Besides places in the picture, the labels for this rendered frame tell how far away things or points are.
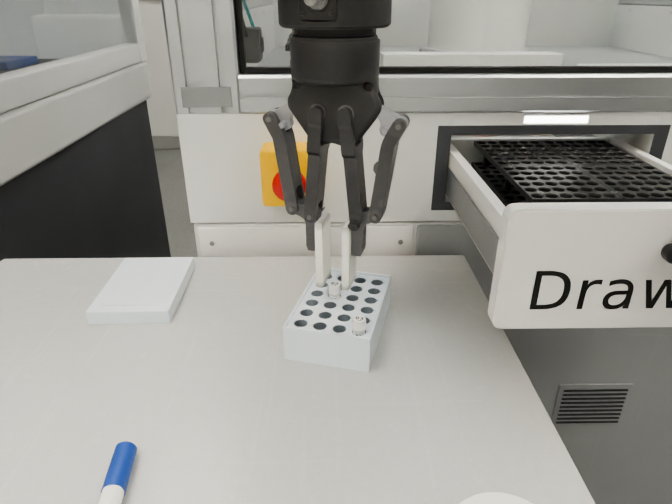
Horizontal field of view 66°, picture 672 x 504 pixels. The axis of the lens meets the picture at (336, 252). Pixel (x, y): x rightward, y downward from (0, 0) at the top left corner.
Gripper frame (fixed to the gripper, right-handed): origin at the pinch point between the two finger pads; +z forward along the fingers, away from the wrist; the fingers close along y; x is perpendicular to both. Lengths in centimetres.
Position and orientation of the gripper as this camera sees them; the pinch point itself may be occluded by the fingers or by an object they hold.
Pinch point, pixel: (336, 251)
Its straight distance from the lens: 52.1
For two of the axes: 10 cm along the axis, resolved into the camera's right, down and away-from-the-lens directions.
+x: 2.8, -4.3, 8.6
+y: 9.6, 1.2, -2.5
